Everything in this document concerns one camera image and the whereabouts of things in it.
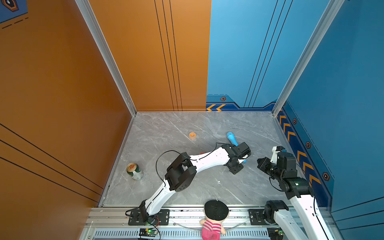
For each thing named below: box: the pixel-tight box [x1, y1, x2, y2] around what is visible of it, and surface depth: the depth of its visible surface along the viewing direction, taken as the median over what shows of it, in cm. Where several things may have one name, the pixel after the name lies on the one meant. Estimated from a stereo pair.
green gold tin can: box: [126, 162, 144, 181], surface depth 81 cm
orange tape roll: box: [188, 132, 197, 140], surface depth 107 cm
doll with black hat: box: [199, 200, 230, 240], surface depth 69 cm
